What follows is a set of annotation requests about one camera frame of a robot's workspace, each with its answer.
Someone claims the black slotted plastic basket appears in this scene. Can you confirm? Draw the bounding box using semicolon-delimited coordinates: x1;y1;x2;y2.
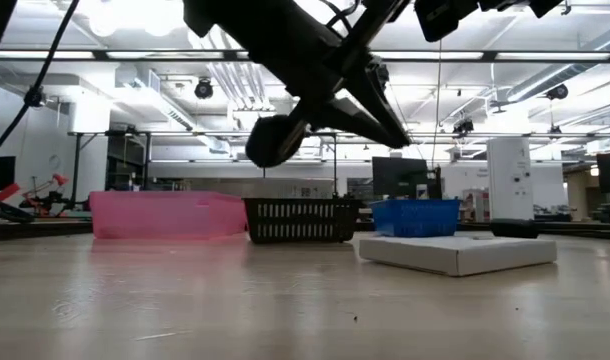
242;196;364;245

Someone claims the red and black background machine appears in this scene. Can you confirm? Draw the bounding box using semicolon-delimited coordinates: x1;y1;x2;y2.
14;172;89;217

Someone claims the dark storage shelf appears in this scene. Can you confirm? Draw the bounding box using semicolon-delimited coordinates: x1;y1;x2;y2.
107;134;146;191

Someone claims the long overhead light rail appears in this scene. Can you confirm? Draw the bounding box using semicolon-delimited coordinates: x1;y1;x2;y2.
0;48;610;64

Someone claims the white pillar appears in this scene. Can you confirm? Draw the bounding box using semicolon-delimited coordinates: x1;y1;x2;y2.
486;135;535;221

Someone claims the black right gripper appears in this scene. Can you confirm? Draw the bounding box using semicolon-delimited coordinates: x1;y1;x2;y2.
414;0;564;44

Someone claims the black ceiling spotlight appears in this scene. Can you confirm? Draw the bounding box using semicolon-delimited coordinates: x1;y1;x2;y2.
193;77;215;101
452;117;476;136
23;84;46;109
545;82;570;102

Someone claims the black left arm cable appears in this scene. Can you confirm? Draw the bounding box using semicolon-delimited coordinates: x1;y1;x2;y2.
0;0;81;162

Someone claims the translucent pink plastic bin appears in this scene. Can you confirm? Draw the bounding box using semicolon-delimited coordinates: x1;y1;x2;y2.
88;190;249;241

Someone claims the black red-handled tool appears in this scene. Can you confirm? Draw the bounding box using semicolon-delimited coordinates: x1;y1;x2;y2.
0;182;36;225

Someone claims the white cardboard box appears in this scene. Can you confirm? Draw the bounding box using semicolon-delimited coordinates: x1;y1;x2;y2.
358;234;559;278

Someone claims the black metal rack frame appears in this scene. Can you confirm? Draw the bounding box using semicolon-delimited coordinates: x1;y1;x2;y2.
67;129;154;211
261;130;339;197

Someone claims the white rectangular ceiling duct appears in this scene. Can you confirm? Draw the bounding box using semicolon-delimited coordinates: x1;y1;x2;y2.
112;67;196;132

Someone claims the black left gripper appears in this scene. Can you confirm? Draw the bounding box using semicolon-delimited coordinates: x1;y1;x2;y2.
181;0;412;169

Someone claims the blue plastic bin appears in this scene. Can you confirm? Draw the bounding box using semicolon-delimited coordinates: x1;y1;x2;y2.
368;198;462;238

